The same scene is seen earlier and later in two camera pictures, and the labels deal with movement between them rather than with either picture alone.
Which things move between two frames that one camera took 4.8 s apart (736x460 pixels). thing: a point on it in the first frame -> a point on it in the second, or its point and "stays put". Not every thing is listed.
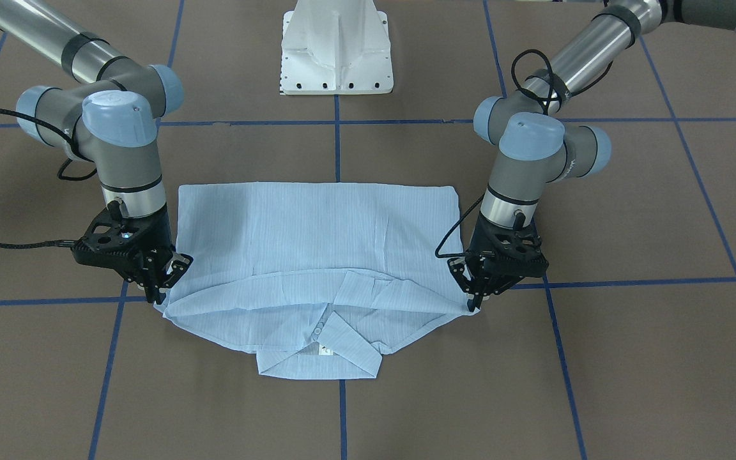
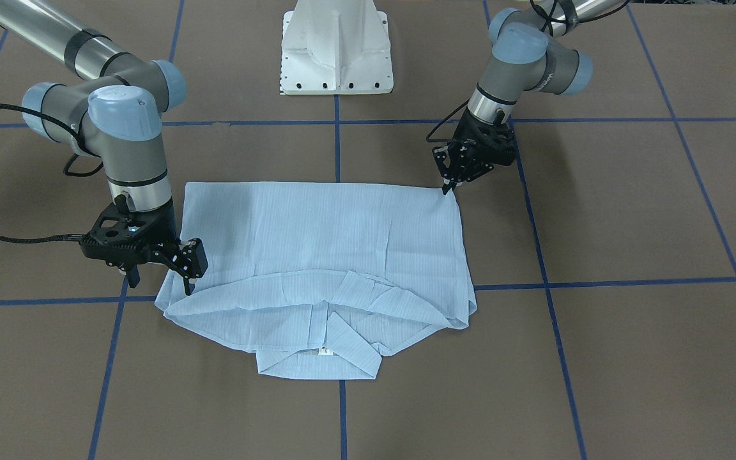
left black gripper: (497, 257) -> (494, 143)
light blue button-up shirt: (317, 280) stays put
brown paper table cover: (650, 333) stays put
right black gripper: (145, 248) -> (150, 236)
